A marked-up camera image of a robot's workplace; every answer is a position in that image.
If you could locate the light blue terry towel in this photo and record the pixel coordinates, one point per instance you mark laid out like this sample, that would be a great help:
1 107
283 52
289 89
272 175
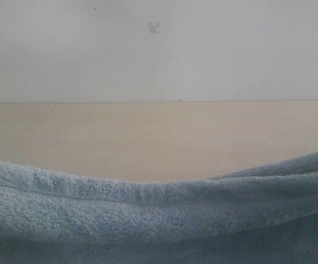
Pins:
266 214

